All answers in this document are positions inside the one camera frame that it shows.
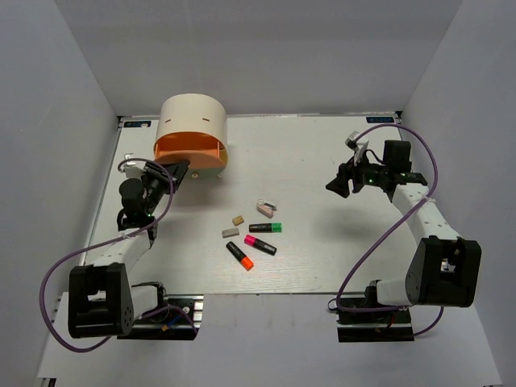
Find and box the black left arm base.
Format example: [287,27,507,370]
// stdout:
[117,294,204,341]

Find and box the pink cap black highlighter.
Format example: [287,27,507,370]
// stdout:
[243,235,277,256]

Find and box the blue right corner sticker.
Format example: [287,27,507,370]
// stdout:
[366,116,395,124]

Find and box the tan small eraser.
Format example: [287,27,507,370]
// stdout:
[232,215,244,227]

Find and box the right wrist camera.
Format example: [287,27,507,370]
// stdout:
[345,131,369,166]

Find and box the grey white eraser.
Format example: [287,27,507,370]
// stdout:
[221,227,239,238]

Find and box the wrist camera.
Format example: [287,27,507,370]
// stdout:
[118,153,144,179]
[345,131,369,166]

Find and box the blue corner sticker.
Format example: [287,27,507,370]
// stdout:
[123,120,152,128]
[366,116,395,124]

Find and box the green cap black highlighter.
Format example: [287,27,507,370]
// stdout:
[248,223,282,233]

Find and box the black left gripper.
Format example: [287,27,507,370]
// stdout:
[143,160,191,216]

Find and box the orange cap black highlighter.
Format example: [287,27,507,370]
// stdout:
[226,242,254,271]

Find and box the cream round drawer cabinet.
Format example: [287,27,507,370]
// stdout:
[156,93,230,181]

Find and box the blue left corner sticker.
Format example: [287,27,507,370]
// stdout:
[123,120,152,128]

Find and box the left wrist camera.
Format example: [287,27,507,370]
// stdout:
[118,153,144,179]

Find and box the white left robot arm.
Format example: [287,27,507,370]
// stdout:
[68,160,189,339]

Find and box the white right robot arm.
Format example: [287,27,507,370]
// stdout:
[326,138,481,322]

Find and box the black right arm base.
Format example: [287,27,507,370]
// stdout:
[327,298,414,343]

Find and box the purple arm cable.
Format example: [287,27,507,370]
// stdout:
[39,157,199,352]
[334,123,445,338]

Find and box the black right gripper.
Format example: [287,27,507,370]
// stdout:
[327,149,389,198]

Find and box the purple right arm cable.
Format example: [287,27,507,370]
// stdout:
[334,123,445,338]

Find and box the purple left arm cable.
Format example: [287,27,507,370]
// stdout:
[39,157,199,352]

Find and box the orange top drawer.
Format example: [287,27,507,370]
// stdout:
[154,131,228,169]

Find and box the pale green bottom drawer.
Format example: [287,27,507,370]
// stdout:
[187,166,225,180]

